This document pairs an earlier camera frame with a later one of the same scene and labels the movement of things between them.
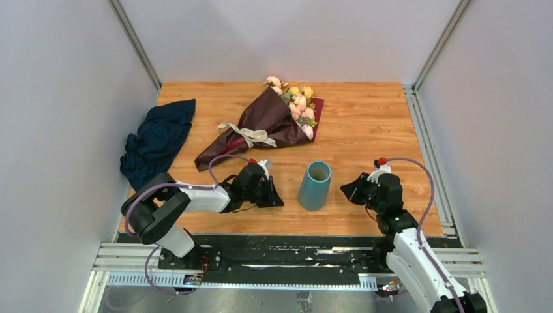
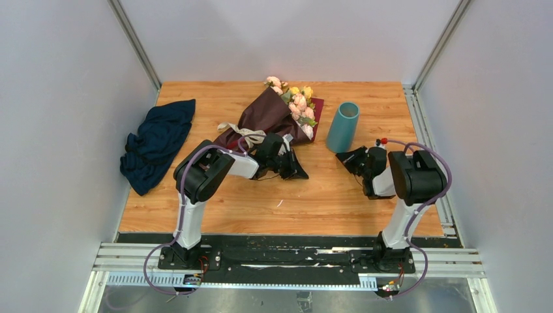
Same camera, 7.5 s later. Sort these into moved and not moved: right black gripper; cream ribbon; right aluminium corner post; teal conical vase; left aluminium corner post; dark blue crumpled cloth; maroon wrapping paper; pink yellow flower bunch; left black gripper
Moved: right black gripper; left black gripper; teal conical vase
Not moved: right aluminium corner post; pink yellow flower bunch; maroon wrapping paper; dark blue crumpled cloth; cream ribbon; left aluminium corner post
